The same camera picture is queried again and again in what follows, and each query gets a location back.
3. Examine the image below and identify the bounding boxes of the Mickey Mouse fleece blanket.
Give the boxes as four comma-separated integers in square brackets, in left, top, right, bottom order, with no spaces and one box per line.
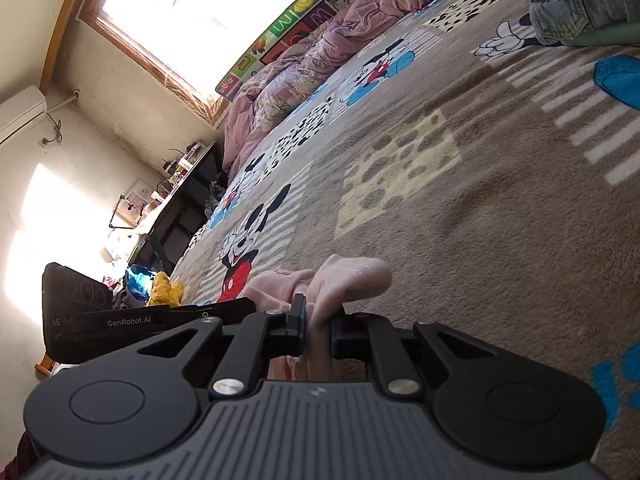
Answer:
[174,0,639,479]

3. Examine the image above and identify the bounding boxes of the yellow knit sweater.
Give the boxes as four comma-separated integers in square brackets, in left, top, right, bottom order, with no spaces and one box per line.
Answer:
[148,272,183,308]

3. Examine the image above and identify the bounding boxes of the blue plastic bag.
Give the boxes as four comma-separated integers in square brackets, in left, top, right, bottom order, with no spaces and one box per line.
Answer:
[124,264,157,304]

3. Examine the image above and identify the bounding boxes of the dark desk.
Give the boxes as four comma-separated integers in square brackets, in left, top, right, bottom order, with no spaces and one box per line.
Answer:
[128,143,221,275]

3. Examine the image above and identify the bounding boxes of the colourful alphabet foam mat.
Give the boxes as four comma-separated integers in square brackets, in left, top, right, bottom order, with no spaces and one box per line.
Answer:
[215,0,349,101]

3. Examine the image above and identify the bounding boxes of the white air conditioner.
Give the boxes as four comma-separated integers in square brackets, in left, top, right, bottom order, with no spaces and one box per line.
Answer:
[0,86,48,143]

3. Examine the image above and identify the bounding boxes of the pink printed children's pants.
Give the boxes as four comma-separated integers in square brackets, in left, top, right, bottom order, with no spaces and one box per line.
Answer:
[240,255,393,382]

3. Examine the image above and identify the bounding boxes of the folded blue jeans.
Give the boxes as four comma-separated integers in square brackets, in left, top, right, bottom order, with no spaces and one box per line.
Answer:
[528,0,639,46]

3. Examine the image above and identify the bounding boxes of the purple crumpled duvet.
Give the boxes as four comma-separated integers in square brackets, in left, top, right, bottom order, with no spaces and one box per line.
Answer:
[222,0,433,178]

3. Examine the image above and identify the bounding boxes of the wooden framed window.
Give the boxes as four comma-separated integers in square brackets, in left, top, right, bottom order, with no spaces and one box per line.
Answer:
[51,0,295,122]

